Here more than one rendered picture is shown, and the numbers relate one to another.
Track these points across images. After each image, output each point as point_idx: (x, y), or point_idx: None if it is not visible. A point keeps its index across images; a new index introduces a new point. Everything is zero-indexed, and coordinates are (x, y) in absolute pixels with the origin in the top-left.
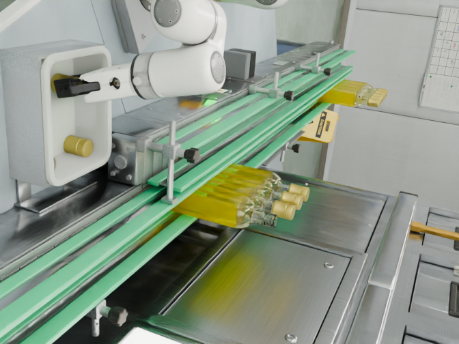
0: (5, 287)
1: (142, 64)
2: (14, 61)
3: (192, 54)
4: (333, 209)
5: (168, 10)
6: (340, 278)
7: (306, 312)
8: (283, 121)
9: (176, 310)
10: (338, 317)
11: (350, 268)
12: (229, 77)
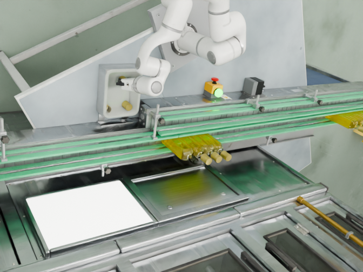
0: (70, 143)
1: (136, 80)
2: (101, 69)
3: (147, 80)
4: (270, 177)
5: (137, 63)
6: (221, 199)
7: (187, 203)
8: (266, 122)
9: (139, 182)
10: (197, 210)
11: (230, 198)
12: (244, 92)
